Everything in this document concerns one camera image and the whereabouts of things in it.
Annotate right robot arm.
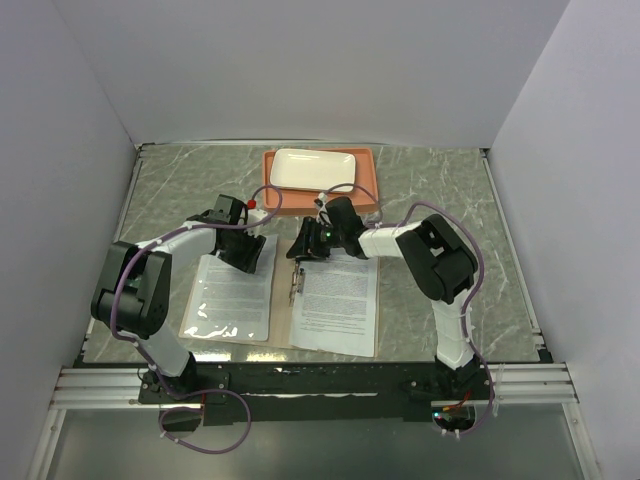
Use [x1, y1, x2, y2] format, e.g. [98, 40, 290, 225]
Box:
[286, 197, 484, 399]

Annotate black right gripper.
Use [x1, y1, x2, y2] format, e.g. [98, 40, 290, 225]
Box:
[286, 217, 345, 262]

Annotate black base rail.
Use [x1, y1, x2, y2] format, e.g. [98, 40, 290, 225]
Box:
[138, 361, 490, 426]

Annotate white rectangular plate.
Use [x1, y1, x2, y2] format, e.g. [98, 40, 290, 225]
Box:
[269, 148, 356, 192]

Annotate aluminium frame rail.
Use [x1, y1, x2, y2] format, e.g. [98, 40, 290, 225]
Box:
[480, 149, 602, 479]

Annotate white printed paper sheets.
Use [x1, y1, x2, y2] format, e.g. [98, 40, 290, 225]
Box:
[289, 249, 379, 358]

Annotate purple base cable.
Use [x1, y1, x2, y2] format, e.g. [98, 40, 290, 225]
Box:
[158, 389, 252, 455]
[439, 364, 501, 441]

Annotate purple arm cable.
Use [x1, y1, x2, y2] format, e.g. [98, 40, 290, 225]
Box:
[110, 184, 285, 381]
[317, 183, 486, 361]

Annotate tan paper folder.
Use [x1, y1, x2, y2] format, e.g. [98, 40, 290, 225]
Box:
[178, 234, 382, 359]

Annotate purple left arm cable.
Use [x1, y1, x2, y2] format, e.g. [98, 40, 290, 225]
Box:
[110, 184, 285, 381]

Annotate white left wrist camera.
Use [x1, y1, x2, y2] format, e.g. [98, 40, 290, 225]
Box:
[245, 199, 270, 237]

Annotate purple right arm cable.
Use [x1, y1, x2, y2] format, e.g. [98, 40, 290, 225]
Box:
[317, 183, 486, 361]

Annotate white printed paper sheet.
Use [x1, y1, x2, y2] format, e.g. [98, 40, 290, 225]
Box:
[179, 235, 278, 343]

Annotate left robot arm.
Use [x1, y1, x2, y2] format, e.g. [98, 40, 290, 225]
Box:
[90, 194, 273, 402]

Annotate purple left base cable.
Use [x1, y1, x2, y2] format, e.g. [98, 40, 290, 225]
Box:
[158, 389, 252, 455]

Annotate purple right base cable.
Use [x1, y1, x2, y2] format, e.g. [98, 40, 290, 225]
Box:
[439, 364, 501, 441]

